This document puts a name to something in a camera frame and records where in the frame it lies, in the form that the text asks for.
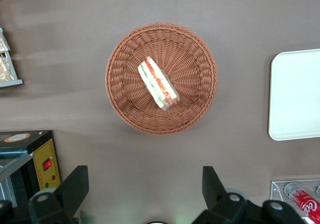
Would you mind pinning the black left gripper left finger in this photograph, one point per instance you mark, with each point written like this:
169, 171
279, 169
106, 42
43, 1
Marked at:
72, 189

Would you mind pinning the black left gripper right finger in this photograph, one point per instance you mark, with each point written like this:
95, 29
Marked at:
212, 189

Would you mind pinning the triangular sandwich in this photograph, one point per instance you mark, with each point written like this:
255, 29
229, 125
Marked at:
156, 81

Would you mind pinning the cream plastic tray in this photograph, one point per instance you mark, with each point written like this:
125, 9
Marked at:
297, 94

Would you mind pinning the brown wicker basket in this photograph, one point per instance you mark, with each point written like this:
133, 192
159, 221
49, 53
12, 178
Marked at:
190, 59

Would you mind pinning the clear acrylic bottle rack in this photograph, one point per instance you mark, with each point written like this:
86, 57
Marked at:
276, 191

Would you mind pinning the red cola bottle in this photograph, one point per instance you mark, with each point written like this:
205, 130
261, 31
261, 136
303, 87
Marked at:
303, 202

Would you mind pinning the grey metal rack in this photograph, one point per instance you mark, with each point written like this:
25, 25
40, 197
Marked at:
12, 83

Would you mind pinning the clear snack packet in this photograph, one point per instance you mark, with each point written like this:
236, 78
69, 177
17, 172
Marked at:
4, 70

